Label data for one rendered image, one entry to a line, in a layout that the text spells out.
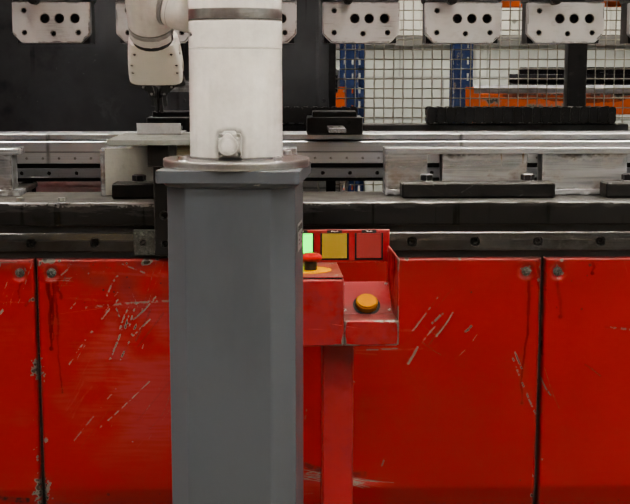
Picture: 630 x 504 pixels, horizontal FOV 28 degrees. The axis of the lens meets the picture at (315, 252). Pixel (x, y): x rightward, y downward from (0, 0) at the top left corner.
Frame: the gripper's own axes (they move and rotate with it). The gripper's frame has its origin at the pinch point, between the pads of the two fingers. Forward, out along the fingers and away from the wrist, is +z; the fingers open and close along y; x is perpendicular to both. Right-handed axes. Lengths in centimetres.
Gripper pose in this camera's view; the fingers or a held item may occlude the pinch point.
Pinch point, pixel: (159, 100)
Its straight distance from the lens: 244.9
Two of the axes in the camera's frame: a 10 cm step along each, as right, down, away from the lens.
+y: -10.0, 0.0, -0.2
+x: 0.2, 7.5, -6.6
